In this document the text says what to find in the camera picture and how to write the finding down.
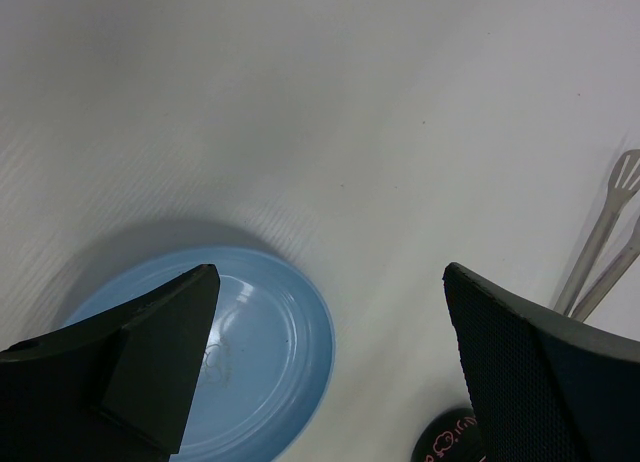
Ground metal tongs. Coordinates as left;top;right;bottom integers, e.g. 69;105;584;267
553;149;639;316

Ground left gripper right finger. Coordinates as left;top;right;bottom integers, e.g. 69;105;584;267
443;263;639;461

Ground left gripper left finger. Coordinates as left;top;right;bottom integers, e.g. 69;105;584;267
1;264;220;461

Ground steel lunch box bowl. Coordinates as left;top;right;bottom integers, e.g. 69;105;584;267
410;407;486;462

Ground blue plate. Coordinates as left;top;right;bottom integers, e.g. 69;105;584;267
64;246;335;461

